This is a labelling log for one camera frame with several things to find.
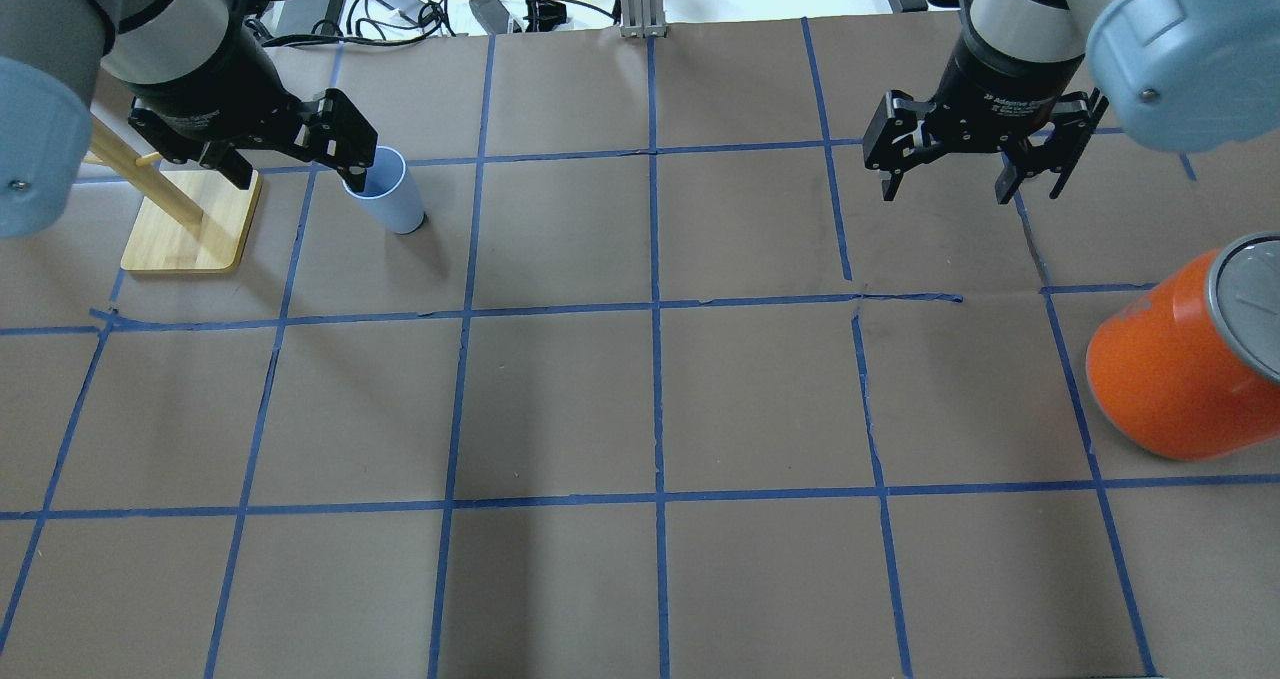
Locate large orange can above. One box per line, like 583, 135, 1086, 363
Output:
1085, 232, 1279, 461

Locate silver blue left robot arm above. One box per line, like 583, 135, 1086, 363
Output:
1, 0, 378, 238

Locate light blue plastic cup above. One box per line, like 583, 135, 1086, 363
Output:
344, 145, 428, 234

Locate black power adapter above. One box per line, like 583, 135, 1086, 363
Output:
468, 0, 518, 35

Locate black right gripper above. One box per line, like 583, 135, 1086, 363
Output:
863, 35, 1108, 205

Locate black power brick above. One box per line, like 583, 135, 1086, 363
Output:
274, 0, 346, 36

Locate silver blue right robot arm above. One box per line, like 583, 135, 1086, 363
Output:
861, 0, 1279, 204

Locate tangled black cables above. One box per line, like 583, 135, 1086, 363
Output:
239, 0, 621, 50

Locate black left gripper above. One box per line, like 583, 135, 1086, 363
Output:
128, 29, 378, 193

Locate wooden mug tree stand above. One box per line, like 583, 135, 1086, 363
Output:
84, 115, 264, 275

